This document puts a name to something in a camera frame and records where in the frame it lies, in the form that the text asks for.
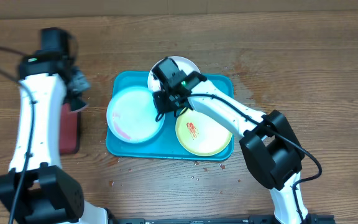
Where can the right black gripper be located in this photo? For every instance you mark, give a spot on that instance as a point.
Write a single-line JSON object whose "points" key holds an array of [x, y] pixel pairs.
{"points": [[161, 101]]}

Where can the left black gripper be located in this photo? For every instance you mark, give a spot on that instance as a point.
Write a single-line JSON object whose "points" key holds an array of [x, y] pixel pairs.
{"points": [[81, 81]]}

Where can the green and pink sponge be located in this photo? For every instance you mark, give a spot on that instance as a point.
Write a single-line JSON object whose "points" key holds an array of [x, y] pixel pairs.
{"points": [[77, 104]]}

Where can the light blue plate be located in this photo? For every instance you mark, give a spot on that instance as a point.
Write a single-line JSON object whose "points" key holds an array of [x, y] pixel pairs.
{"points": [[132, 116]]}

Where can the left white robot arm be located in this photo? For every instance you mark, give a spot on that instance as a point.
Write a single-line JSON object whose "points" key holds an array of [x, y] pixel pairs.
{"points": [[36, 189]]}

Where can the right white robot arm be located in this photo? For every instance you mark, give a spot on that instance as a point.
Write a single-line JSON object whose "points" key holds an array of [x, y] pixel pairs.
{"points": [[270, 148]]}

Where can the black tray with red liquid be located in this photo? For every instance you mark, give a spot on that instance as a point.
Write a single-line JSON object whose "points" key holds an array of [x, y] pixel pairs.
{"points": [[70, 122]]}

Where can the teal plastic serving tray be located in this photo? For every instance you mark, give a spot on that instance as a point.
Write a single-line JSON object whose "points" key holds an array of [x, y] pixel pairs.
{"points": [[165, 144]]}

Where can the white plate with red stain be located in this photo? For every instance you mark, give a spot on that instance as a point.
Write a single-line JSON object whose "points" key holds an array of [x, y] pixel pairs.
{"points": [[183, 64]]}

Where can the yellow-green plate with red stain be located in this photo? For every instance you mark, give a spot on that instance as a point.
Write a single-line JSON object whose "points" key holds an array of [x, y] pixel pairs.
{"points": [[201, 135]]}

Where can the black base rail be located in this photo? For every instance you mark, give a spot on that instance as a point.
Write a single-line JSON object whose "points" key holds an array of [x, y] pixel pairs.
{"points": [[253, 219]]}

